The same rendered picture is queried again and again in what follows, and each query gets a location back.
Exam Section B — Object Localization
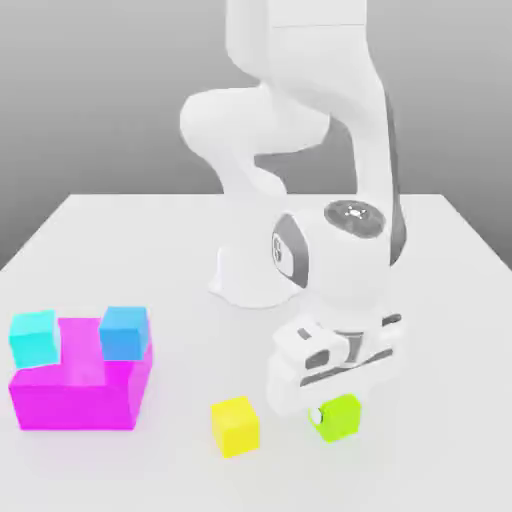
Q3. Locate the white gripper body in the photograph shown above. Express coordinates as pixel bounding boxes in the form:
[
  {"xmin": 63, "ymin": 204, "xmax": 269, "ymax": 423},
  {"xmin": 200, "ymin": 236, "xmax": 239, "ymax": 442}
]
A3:
[{"xmin": 265, "ymin": 346, "xmax": 398, "ymax": 418}]

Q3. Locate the small lime green cube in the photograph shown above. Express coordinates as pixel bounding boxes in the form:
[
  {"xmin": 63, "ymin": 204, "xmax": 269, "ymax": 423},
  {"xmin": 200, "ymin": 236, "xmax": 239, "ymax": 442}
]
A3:
[{"xmin": 308, "ymin": 393, "xmax": 363, "ymax": 444}]

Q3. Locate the small blue cube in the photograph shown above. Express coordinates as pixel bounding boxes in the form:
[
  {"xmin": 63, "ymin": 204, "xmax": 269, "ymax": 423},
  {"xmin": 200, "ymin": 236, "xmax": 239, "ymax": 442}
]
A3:
[{"xmin": 98, "ymin": 306, "xmax": 150, "ymax": 362}]

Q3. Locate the small cyan cube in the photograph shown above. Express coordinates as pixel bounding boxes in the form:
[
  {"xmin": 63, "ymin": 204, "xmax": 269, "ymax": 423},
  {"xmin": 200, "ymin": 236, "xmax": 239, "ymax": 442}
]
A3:
[{"xmin": 8, "ymin": 309, "xmax": 62, "ymax": 370}]

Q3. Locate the large magenta box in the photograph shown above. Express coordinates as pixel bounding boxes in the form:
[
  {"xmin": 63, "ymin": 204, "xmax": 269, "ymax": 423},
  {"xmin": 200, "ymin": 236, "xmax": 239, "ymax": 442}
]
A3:
[{"xmin": 7, "ymin": 315, "xmax": 155, "ymax": 432}]

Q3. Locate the small yellow cube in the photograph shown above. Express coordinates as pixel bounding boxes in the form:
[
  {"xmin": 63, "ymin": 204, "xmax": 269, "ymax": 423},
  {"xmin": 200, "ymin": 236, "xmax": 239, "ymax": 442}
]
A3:
[{"xmin": 210, "ymin": 395, "xmax": 261, "ymax": 460}]

